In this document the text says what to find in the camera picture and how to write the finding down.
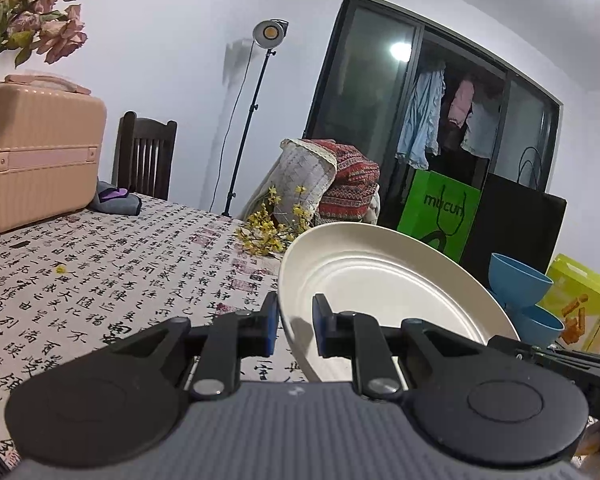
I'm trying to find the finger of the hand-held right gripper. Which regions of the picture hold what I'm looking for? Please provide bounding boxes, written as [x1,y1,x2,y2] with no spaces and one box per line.
[487,336,551,366]

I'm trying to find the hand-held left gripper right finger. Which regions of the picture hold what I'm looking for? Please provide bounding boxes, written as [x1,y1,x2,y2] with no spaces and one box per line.
[312,293,486,401]

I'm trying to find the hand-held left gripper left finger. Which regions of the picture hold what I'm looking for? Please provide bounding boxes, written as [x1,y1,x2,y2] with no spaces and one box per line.
[107,291,280,402]

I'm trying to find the blue bowl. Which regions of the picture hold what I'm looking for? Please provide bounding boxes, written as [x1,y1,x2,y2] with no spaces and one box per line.
[489,252,554,308]
[510,304,566,348]

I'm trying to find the cream plate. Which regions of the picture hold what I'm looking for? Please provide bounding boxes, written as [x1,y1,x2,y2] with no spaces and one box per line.
[278,223,521,383]

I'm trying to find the yellow blossom branches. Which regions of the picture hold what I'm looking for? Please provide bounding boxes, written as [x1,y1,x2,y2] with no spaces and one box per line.
[235,186,313,258]

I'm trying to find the yellow-green snack box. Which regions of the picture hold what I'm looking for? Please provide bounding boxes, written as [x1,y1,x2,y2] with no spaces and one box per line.
[537,254,600,352]

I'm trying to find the black paper bag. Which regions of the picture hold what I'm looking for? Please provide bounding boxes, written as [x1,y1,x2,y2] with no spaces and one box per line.
[460,147,567,291]

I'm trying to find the chair draped with patterned clothes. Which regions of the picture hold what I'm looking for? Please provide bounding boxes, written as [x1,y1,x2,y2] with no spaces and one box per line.
[242,180,382,227]

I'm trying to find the red patterned woven blanket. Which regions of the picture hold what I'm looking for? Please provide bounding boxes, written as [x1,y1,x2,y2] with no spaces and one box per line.
[305,139,381,223]

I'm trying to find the calligraphy printed tablecloth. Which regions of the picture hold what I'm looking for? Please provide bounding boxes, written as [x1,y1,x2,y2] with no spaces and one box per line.
[0,192,491,466]

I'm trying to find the green paper bag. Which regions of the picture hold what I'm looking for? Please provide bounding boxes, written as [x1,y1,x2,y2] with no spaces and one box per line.
[397,170,482,263]

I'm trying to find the grey and purple cloth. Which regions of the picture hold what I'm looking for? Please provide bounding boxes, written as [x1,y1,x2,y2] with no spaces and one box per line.
[91,180,143,216]

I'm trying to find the hanging white garment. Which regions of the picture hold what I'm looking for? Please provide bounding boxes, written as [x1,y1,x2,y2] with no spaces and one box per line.
[461,102,501,160]

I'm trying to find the dark wooden chair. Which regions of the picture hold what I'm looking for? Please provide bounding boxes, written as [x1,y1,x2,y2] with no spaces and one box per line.
[111,111,178,202]

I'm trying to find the hanging light blue garment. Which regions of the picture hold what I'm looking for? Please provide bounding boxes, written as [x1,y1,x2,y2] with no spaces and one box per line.
[395,62,446,171]

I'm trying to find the hanging pink garment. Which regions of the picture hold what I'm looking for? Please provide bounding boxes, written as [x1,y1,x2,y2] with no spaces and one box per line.
[447,77,476,128]

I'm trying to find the peach ribbed suitcase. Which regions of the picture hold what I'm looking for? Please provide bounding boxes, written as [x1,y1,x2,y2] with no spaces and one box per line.
[0,74,107,235]

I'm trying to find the studio light on stand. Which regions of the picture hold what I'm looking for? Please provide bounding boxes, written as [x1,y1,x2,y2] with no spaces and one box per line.
[221,19,290,218]

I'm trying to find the dried pink rose bouquet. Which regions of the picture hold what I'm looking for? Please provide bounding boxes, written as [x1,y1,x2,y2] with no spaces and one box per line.
[0,0,126,68]

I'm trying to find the thin black light cable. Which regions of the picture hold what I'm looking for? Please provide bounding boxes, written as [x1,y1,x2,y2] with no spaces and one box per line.
[211,42,255,211]

